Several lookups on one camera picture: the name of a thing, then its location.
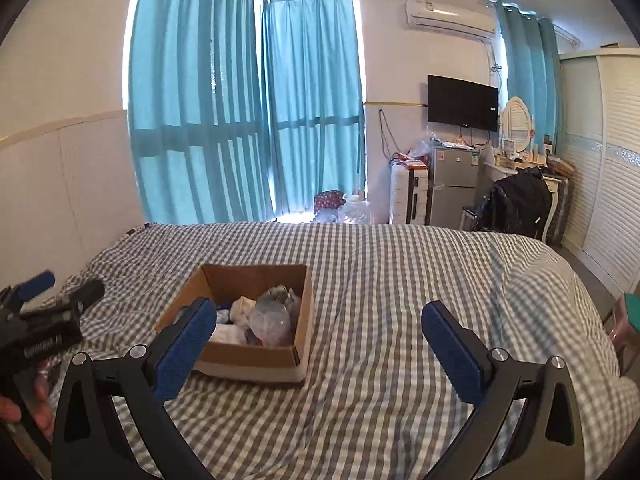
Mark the clear plastic water bottle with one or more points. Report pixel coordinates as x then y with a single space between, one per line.
269 321

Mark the person's left hand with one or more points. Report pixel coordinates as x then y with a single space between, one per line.
41 410

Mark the blue curtain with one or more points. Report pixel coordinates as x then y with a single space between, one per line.
313 100
534 72
195 112

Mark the white suitcase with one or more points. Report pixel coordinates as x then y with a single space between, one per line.
408 194

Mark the left blue curtain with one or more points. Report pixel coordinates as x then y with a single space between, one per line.
195 112

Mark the white plush toy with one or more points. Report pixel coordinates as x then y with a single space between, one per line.
223 316

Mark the black wall television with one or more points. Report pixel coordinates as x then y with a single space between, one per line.
462 103

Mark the white sock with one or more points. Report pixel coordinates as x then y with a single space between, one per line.
229 334

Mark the grey checkered bed sheet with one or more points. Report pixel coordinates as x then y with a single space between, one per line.
375 404

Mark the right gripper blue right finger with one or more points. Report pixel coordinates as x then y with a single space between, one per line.
547 441

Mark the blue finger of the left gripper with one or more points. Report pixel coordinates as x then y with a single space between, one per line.
71 304
14 297

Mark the pink cup teal lid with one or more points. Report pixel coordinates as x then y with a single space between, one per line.
625 330

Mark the black jacket on chair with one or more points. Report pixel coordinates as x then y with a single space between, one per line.
518 204

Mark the clear water jug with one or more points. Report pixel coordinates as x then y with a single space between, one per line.
354 210

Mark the white tissue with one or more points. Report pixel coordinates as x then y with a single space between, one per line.
241 309

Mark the middle blue curtain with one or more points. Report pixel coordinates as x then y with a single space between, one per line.
313 100

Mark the silver mini fridge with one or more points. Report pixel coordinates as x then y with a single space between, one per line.
453 179

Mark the white louvered wardrobe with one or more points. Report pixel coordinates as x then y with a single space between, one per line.
601 140

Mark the clear plastic bag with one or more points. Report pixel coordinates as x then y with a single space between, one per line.
422 149

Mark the oval white vanity mirror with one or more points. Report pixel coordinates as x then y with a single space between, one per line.
516 124

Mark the white air conditioner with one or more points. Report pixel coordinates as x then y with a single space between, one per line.
446 18

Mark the brown cardboard box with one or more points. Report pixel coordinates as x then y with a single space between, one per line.
264 365

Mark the dark red patterned bag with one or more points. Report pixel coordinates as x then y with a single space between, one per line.
328 200

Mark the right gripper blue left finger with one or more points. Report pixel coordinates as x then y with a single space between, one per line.
88 439

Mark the right blue curtain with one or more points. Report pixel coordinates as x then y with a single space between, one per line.
534 72

